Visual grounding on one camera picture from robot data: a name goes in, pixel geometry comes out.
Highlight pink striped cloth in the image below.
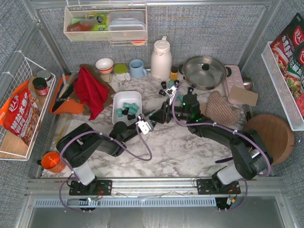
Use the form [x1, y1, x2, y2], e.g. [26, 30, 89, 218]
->
[206, 91, 239, 126]

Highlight white storage basket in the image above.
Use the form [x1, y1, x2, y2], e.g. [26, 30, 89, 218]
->
[112, 91, 142, 125]

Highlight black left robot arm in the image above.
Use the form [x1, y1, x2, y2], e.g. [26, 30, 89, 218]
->
[56, 112, 156, 186]

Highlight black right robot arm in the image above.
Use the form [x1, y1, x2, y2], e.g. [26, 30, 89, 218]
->
[152, 94, 273, 193]

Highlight black capsule number four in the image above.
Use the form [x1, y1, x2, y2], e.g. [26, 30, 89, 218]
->
[187, 87, 194, 94]

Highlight stainless steel pan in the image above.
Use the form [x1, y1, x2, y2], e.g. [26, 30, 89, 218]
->
[179, 56, 232, 91]

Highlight brown sponge pad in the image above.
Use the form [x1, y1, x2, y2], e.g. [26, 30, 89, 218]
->
[228, 85, 258, 106]

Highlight blue mug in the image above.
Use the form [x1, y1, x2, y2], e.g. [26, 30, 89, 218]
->
[129, 59, 147, 79]

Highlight pink tray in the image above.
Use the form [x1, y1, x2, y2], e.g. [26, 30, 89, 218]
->
[224, 65, 245, 105]

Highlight white thermos jug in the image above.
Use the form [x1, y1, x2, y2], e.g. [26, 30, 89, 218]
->
[151, 36, 172, 81]

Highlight green lid cup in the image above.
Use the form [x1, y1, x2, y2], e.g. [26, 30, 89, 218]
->
[114, 64, 131, 81]

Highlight red cloth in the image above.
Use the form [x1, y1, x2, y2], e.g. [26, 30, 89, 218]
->
[73, 64, 115, 121]

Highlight white orange bowl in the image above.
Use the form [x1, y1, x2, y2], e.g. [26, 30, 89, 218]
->
[95, 58, 114, 74]

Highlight orange tray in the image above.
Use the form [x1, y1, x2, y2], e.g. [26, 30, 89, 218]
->
[48, 75, 84, 115]

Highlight round wooden cutting board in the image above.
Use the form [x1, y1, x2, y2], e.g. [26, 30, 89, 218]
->
[243, 114, 295, 166]

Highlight orange cup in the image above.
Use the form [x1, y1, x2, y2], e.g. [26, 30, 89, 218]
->
[41, 152, 66, 173]

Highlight clear plastic container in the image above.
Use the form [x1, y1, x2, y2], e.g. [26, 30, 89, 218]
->
[108, 11, 146, 40]

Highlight dark lid jar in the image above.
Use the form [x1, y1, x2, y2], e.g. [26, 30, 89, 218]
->
[32, 77, 49, 96]

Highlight red seasoning packets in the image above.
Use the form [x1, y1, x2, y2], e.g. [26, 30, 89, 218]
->
[270, 13, 304, 115]

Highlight red snack bag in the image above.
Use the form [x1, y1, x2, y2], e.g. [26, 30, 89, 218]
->
[0, 80, 40, 146]

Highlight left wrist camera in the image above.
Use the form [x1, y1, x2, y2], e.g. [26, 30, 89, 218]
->
[135, 119, 154, 135]

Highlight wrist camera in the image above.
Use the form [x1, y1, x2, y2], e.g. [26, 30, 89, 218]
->
[165, 85, 177, 98]
[135, 119, 154, 135]

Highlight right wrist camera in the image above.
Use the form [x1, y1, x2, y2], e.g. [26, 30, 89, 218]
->
[165, 85, 177, 98]

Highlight white wire basket right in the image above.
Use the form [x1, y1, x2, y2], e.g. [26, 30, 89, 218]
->
[261, 41, 304, 132]

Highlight white wire basket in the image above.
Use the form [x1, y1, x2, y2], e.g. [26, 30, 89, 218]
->
[0, 50, 56, 161]
[261, 41, 304, 132]

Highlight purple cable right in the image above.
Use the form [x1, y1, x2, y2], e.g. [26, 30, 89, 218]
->
[171, 83, 273, 212]

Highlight white wall shelf basket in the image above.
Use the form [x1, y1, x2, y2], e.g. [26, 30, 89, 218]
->
[64, 4, 148, 45]

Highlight metal rail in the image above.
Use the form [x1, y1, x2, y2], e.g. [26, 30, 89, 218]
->
[25, 177, 288, 198]

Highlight white wire basket left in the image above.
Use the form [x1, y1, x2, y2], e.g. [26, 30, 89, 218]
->
[0, 50, 56, 161]

